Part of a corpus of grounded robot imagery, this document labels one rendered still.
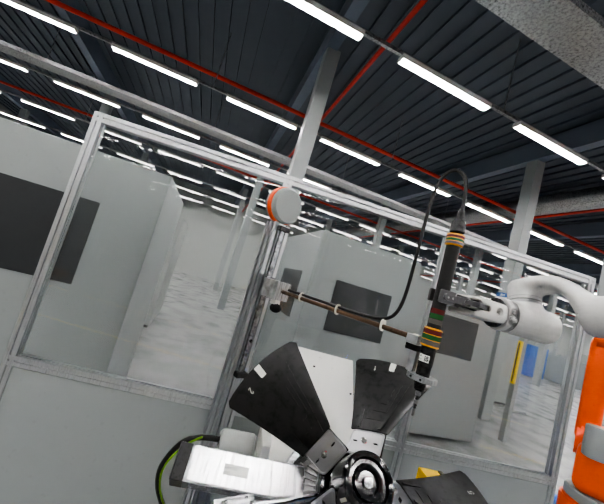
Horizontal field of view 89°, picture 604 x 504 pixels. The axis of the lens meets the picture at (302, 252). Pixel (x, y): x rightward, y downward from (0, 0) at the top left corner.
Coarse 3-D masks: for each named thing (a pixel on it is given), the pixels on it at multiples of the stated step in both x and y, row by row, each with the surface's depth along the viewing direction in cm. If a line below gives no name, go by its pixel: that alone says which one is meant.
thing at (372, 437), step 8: (352, 432) 81; (360, 432) 80; (368, 432) 79; (376, 432) 78; (352, 440) 79; (360, 440) 78; (368, 440) 77; (376, 440) 76; (352, 448) 77; (360, 448) 76; (368, 448) 76; (376, 448) 75
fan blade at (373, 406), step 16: (368, 368) 96; (384, 368) 95; (400, 368) 94; (368, 384) 91; (384, 384) 90; (400, 384) 89; (368, 400) 87; (384, 400) 85; (400, 400) 84; (352, 416) 85; (368, 416) 83; (384, 416) 81; (400, 416) 80; (384, 432) 77
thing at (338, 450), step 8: (328, 432) 74; (320, 440) 74; (328, 440) 73; (336, 440) 73; (312, 448) 74; (320, 448) 74; (328, 448) 73; (336, 448) 73; (344, 448) 72; (312, 456) 74; (320, 456) 74; (328, 456) 73; (336, 456) 73; (320, 464) 73; (328, 464) 73; (320, 472) 73
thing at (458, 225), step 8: (464, 216) 78; (456, 224) 77; (464, 224) 77; (456, 232) 80; (464, 232) 77; (424, 352) 74; (432, 352) 74; (424, 360) 74; (432, 360) 74; (416, 368) 75; (424, 368) 73; (424, 376) 73; (416, 384) 74; (424, 384) 73
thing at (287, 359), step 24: (264, 360) 81; (288, 360) 80; (240, 384) 79; (264, 384) 79; (288, 384) 78; (312, 384) 77; (240, 408) 78; (264, 408) 77; (288, 408) 76; (312, 408) 75; (288, 432) 76; (312, 432) 74
